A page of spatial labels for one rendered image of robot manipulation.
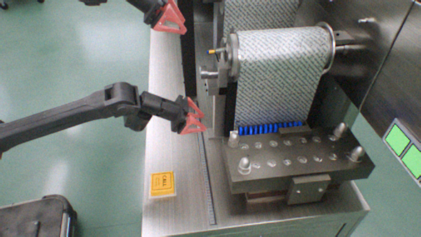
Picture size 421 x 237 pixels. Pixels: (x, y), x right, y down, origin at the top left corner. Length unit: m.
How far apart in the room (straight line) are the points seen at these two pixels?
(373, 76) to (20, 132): 0.89
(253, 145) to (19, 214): 1.41
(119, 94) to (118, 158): 1.51
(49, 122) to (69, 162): 1.54
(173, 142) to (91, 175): 1.25
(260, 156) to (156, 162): 0.36
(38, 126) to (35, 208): 1.10
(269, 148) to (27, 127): 0.64
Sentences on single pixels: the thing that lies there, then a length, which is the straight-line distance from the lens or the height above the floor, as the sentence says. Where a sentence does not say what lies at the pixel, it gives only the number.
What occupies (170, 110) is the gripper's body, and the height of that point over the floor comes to 1.14.
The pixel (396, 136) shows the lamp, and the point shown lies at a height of 1.19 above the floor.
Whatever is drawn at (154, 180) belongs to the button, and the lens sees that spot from 0.90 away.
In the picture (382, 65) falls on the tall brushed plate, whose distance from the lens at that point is 0.79.
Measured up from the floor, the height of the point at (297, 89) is 1.16.
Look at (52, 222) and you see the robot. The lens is 1.78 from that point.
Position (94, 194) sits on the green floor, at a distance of 2.09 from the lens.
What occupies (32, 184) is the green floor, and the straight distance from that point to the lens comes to 2.33.
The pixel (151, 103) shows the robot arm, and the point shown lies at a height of 1.17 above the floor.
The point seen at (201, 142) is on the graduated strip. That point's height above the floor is 0.90.
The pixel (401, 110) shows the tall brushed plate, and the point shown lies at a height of 1.24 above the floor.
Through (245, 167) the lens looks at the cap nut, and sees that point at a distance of 0.75.
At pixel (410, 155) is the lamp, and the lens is 0.74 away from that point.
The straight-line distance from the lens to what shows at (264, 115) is 0.87.
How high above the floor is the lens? 1.65
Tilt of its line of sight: 43 degrees down
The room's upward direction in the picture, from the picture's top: straight up
